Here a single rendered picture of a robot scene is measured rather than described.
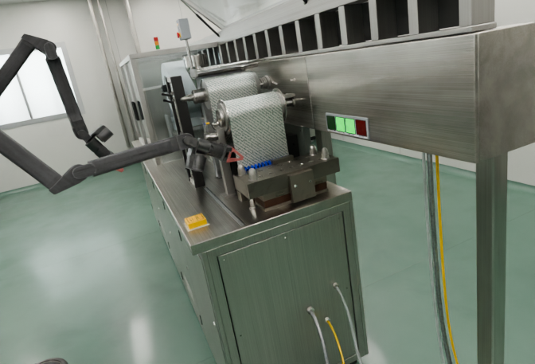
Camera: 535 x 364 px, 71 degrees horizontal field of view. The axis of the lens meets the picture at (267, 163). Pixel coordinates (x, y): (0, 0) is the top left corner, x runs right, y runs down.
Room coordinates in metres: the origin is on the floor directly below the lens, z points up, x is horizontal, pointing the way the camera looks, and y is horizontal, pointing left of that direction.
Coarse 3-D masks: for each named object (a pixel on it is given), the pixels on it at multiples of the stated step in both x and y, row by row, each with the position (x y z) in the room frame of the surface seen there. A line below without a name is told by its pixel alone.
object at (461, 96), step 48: (384, 48) 1.10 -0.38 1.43; (432, 48) 0.94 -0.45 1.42; (480, 48) 0.84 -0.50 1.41; (528, 48) 0.90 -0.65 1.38; (336, 96) 1.35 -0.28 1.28; (384, 96) 1.11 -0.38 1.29; (432, 96) 0.94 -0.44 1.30; (480, 96) 0.84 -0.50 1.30; (528, 96) 0.90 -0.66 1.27; (432, 144) 0.95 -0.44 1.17; (480, 144) 0.84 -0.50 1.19; (528, 144) 0.90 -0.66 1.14
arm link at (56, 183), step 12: (0, 132) 1.16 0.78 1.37; (0, 144) 1.14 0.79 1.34; (12, 144) 1.16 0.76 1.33; (12, 156) 1.15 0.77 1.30; (24, 156) 1.16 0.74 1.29; (36, 156) 1.19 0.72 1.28; (24, 168) 1.15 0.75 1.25; (36, 168) 1.16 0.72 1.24; (48, 168) 1.18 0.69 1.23; (72, 168) 1.20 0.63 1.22; (48, 180) 1.16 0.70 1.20; (60, 180) 1.17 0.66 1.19; (72, 180) 1.19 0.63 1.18
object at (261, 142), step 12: (276, 120) 1.57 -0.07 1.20; (240, 132) 1.51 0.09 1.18; (252, 132) 1.52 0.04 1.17; (264, 132) 1.54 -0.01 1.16; (276, 132) 1.56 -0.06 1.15; (240, 144) 1.50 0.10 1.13; (252, 144) 1.52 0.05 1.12; (264, 144) 1.54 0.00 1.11; (276, 144) 1.56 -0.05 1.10; (252, 156) 1.52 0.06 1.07; (264, 156) 1.54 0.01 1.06; (276, 156) 1.56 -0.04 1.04
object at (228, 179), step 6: (216, 132) 1.57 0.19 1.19; (222, 132) 1.55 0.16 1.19; (216, 138) 1.55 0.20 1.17; (222, 138) 1.55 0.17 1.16; (222, 162) 1.55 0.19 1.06; (228, 162) 1.56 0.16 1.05; (222, 168) 1.55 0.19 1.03; (228, 168) 1.56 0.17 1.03; (222, 174) 1.57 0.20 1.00; (228, 174) 1.56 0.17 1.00; (228, 180) 1.56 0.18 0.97; (228, 186) 1.55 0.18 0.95; (234, 186) 1.56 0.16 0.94; (228, 192) 1.55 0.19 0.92; (234, 192) 1.56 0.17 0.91
